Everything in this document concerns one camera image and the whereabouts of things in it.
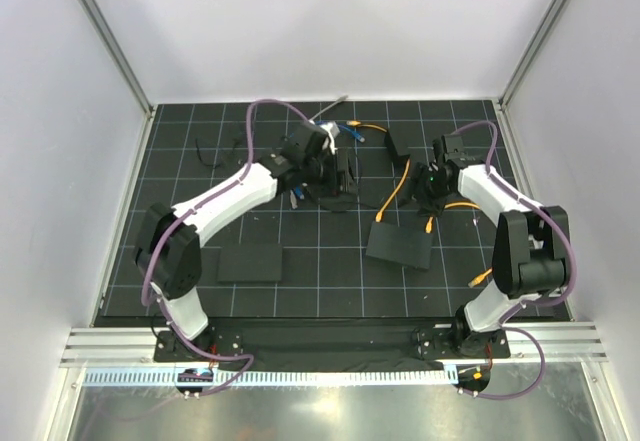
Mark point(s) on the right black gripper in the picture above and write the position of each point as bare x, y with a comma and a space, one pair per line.
430, 207

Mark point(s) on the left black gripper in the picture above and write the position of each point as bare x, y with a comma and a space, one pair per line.
331, 186

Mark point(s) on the black network switch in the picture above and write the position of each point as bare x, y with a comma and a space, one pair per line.
251, 263
400, 245

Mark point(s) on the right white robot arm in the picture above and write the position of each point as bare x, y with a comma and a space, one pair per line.
531, 254

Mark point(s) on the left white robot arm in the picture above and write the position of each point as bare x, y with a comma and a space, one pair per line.
168, 248

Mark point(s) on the black power adapter block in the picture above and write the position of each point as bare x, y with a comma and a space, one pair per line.
397, 148

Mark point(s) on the black grid mat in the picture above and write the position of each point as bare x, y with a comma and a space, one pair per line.
309, 210

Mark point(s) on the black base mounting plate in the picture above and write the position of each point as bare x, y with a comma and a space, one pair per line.
334, 343

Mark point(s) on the white slotted cable duct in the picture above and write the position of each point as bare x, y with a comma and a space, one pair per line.
182, 377

